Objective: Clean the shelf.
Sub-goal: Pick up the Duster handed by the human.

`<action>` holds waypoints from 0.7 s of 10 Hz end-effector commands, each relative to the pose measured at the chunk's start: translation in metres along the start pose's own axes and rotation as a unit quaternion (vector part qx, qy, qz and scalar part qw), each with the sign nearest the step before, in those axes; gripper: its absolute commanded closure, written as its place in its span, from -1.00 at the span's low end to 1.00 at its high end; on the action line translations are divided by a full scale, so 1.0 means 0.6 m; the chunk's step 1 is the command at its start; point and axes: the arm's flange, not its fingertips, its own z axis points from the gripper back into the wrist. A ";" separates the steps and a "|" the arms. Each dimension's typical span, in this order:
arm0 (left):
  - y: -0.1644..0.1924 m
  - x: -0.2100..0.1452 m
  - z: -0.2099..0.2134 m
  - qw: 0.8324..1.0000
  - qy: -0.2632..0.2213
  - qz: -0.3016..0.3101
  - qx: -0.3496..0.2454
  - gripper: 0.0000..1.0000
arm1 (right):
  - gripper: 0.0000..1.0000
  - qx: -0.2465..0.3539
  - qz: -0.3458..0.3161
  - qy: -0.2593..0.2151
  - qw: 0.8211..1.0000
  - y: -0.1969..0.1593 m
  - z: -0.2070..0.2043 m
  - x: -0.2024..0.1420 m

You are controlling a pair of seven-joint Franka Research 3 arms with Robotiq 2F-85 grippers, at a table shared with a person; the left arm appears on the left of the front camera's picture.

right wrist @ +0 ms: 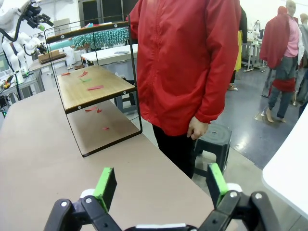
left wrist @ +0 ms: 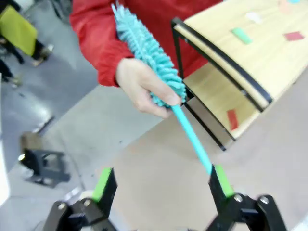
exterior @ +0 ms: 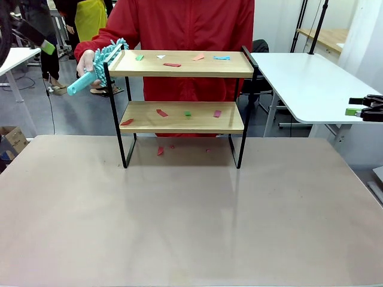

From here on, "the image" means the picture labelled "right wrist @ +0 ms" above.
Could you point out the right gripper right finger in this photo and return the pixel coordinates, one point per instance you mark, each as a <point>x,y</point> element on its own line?
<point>216,185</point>

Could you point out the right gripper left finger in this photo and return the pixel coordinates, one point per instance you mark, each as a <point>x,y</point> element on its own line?
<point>106,187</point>

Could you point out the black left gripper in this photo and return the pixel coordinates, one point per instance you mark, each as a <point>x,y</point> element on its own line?
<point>32,15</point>

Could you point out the teal microfibre duster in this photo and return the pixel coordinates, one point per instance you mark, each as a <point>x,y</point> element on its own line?
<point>103,37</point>

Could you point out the left forearm in red sleeve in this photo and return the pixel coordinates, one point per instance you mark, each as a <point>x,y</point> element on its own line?
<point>214,96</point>

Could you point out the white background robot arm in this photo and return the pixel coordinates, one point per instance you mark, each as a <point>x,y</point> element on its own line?
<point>255,26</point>
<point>31,43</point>

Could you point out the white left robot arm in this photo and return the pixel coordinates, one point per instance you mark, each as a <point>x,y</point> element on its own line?
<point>9,14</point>

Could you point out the person's left hand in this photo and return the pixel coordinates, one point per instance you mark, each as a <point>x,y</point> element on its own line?
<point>197,128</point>

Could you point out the brown wooden tray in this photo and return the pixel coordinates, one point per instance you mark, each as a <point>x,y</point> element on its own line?
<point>51,57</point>

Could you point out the dark grey plastic stool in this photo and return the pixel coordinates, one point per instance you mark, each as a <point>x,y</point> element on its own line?
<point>216,139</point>

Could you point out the grey aluminium workbench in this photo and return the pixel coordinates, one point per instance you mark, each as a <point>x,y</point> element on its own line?
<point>31,81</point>

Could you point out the white desk with grey legs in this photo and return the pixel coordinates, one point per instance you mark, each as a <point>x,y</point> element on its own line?
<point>106,56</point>

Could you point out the green paper scrap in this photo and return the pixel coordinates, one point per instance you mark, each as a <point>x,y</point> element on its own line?
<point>86,79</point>

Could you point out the large white side table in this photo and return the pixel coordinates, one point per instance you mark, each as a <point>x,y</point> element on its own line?
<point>288,168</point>

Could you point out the dark flat tablet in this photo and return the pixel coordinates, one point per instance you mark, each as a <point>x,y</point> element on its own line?
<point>121,52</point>

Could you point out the dark pink paper scrap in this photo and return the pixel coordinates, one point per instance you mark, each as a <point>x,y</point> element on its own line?
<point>95,88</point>

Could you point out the person in red jacket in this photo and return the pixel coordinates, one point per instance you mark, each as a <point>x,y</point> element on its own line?
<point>173,60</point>

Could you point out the mannequin in yellow apron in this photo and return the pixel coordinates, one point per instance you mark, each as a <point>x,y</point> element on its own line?
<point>238,50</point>

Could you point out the mannequin with red hoodie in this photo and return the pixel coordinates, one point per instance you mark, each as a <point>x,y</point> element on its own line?
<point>276,43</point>

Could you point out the figure in grey clothes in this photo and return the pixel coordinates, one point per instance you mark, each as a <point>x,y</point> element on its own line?
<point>304,48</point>

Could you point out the beige mannequin base plate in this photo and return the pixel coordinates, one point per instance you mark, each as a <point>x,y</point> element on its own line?
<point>261,116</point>

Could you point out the black frame wooden shelf rack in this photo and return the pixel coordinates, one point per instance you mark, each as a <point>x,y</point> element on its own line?
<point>110,83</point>

